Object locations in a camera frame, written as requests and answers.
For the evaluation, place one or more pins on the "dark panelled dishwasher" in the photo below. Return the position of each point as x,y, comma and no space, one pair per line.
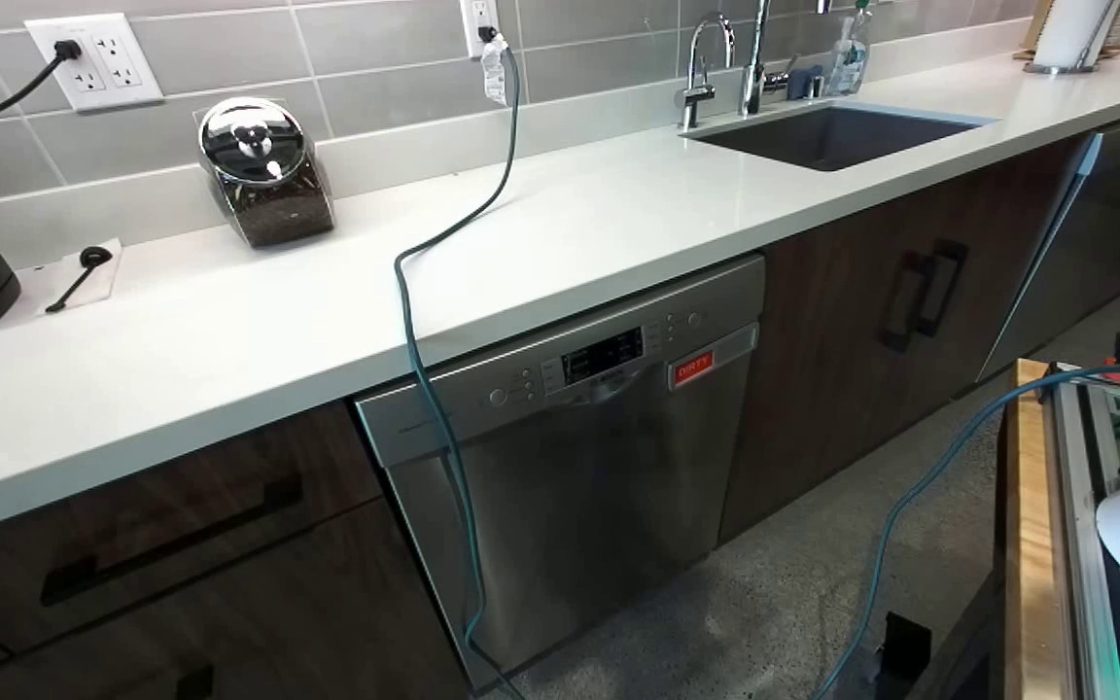
1095,243

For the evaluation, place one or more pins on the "narrow white wall socket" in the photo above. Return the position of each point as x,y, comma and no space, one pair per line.
474,17

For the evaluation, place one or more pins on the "black scoop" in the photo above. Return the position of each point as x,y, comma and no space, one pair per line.
91,259

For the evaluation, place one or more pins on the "red magnet sign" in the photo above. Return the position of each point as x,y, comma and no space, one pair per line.
694,367

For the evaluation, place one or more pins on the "dark wood drawer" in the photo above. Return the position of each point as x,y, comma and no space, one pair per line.
327,622
161,486

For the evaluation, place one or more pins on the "small curved chrome tap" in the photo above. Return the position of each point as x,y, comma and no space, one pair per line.
694,92

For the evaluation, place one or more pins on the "sink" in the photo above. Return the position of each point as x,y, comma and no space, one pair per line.
832,136

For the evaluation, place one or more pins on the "blue sponge holder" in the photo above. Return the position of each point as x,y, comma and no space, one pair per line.
803,83

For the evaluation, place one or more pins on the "clear soap bottle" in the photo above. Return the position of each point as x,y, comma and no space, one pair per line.
849,58

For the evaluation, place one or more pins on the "paper towel roll on holder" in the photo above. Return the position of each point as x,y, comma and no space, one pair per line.
1070,29

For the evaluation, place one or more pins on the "dark wood cabinet door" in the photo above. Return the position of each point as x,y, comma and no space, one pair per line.
1002,253
813,389

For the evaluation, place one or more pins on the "glass jar with chrome lid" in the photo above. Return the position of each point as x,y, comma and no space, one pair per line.
263,180

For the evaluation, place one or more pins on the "wide white wall socket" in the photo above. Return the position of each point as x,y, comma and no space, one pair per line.
98,60

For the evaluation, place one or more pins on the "dishwasher door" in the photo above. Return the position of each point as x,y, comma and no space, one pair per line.
599,525

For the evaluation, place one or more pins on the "stainless steel dishwasher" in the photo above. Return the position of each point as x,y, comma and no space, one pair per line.
579,506

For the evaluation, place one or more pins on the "tall chrome tap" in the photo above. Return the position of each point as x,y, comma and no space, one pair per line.
756,58

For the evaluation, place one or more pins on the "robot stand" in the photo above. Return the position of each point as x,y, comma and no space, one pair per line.
1032,544

